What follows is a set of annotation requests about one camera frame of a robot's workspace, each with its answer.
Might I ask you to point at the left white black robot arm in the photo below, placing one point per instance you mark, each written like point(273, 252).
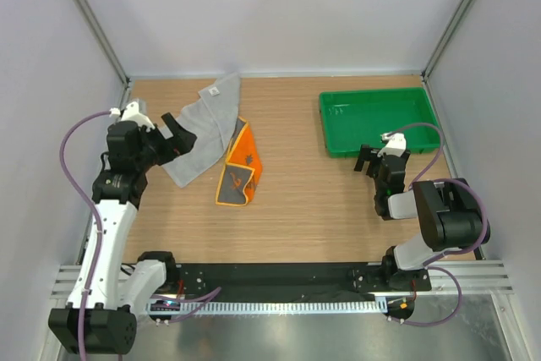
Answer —
point(101, 313)

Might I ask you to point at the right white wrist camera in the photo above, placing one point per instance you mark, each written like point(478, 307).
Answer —
point(395, 144)

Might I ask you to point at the aluminium frame rail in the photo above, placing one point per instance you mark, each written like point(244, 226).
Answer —
point(159, 273)

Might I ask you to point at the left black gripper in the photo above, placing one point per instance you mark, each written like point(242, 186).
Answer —
point(181, 144)

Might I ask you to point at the white slotted cable duct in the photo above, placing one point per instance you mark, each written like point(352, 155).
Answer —
point(221, 308)

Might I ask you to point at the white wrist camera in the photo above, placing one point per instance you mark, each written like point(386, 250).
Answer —
point(134, 111)
point(395, 144)

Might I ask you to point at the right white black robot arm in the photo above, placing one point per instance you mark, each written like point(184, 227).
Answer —
point(449, 216)

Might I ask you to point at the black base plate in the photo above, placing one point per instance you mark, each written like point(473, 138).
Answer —
point(297, 282)

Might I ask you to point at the green plastic tray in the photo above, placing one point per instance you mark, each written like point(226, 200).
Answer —
point(354, 118)

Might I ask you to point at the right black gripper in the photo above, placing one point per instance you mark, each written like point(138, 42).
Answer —
point(366, 155)

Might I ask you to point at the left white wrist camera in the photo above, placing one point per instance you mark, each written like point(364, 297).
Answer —
point(134, 111)

